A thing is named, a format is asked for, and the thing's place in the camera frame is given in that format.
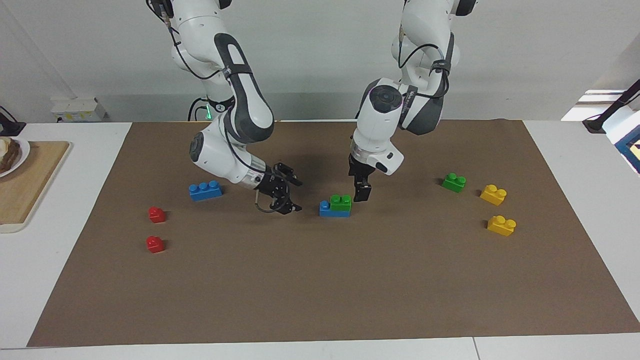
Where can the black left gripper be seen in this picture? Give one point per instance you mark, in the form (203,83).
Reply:
(361,172)

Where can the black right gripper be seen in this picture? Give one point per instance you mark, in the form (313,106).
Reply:
(272,186)

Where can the green two-stud toy block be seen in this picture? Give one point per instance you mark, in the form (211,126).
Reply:
(341,202)
(454,183)

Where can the blue three-stud toy block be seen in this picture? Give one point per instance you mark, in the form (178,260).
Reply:
(205,191)
(332,211)

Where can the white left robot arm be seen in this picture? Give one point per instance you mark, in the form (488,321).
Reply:
(380,120)

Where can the yellow two-stud toy block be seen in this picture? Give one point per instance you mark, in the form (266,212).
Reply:
(493,195)
(501,226)

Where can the red one-stud toy block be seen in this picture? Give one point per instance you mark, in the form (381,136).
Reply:
(156,215)
(155,245)

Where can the brown paper table mat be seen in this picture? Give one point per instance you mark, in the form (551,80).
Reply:
(320,280)

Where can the wooden cutting board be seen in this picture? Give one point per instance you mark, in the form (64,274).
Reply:
(30,185)

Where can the white plate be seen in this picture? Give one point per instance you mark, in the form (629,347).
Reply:
(22,155)

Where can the blue framed white box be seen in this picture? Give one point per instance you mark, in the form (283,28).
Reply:
(629,145)

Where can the brown bread slices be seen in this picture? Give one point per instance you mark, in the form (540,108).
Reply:
(7,154)

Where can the black stand foot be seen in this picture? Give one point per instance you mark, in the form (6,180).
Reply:
(10,125)

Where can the white wall socket box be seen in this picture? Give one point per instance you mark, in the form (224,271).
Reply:
(77,110)

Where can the black camera stand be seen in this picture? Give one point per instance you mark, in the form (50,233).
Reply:
(612,107)

